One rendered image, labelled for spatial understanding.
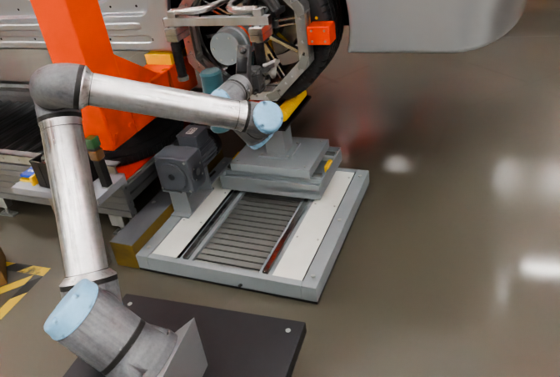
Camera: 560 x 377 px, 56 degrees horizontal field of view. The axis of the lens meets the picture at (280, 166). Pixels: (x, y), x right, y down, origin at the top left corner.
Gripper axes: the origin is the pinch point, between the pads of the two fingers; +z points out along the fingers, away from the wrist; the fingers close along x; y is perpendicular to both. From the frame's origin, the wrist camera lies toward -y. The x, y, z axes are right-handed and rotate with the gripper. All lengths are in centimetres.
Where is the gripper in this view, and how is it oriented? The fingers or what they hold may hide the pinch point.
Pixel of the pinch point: (263, 58)
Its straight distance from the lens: 188.4
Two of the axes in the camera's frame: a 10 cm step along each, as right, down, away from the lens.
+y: 1.3, 8.5, 5.0
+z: 3.7, -5.1, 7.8
